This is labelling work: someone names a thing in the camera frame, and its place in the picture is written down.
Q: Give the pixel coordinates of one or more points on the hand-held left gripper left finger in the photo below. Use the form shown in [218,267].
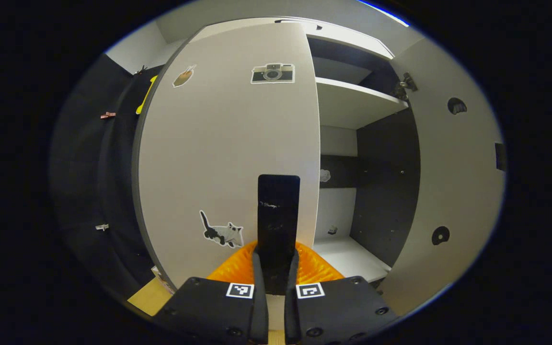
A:
[260,316]

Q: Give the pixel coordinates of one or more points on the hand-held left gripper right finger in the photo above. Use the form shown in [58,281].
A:
[291,316]

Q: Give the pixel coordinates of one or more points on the beige double-door shoe cabinet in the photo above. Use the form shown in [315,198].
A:
[386,191]

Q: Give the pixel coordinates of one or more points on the beige cabinet door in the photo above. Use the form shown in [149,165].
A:
[448,182]
[218,143]

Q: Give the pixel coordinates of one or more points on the white cabinet bottom shelf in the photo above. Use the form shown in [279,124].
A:
[348,258]

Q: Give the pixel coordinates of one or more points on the white cabinet shelf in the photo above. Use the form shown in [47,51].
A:
[348,103]
[348,258]

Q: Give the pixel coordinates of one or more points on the metal door hinge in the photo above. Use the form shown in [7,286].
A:
[404,86]

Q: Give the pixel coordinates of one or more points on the beige cabinet drawer front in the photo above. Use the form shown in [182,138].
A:
[348,38]

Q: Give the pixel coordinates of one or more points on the silver cloth clip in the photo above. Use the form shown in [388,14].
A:
[102,226]

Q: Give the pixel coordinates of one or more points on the black backdrop cloth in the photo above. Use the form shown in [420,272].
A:
[84,182]

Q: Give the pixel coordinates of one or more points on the pink cloth clip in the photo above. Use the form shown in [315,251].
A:
[108,115]

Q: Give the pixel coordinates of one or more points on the black cloth clip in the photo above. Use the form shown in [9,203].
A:
[141,70]

